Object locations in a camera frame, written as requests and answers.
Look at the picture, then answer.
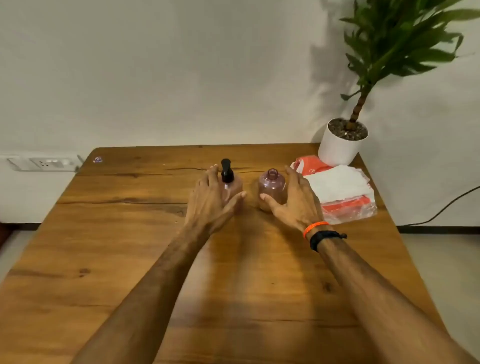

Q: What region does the black cable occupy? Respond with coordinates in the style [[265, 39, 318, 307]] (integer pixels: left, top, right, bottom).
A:
[[397, 185, 480, 228]]

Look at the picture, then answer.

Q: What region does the pink bottle with liquid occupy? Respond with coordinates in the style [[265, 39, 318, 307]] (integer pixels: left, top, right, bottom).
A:
[[257, 168, 288, 213]]

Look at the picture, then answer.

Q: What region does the person's left hand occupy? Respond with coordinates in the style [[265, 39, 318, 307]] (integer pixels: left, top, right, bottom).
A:
[[183, 164, 248, 236]]

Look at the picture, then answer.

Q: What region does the person's left forearm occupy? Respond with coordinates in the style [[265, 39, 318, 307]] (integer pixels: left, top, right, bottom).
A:
[[70, 221, 212, 364]]

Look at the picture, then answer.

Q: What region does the stack of white tissues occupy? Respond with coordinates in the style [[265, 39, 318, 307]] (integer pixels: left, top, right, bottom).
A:
[[303, 164, 376, 205]]

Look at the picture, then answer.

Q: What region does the green potted plant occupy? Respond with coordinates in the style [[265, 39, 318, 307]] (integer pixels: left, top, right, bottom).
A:
[[339, 0, 480, 132]]

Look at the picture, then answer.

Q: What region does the white plant pot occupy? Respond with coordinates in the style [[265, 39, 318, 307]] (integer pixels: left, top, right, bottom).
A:
[[317, 117, 370, 167]]

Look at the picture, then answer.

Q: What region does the person's right hand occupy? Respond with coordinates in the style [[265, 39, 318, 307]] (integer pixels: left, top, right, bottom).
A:
[[259, 165, 327, 235]]

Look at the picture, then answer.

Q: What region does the person's right forearm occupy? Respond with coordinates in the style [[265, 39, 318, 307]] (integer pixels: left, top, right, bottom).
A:
[[318, 238, 479, 364]]

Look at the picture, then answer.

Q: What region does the black braided wristband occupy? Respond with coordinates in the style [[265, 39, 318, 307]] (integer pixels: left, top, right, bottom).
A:
[[309, 230, 348, 253]]

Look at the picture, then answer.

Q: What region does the white wall socket plate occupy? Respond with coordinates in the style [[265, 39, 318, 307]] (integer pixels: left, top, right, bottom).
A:
[[0, 153, 82, 173]]

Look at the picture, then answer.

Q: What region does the orange white plastic tissue pack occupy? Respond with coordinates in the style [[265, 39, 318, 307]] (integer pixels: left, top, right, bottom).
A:
[[289, 155, 378, 225]]

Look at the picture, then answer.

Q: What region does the pink plastic bottle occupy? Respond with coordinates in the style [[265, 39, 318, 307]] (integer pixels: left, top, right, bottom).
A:
[[220, 179, 244, 217]]

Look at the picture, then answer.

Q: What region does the orange thread wristband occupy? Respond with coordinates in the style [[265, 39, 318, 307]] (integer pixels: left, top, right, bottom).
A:
[[302, 221, 331, 240]]

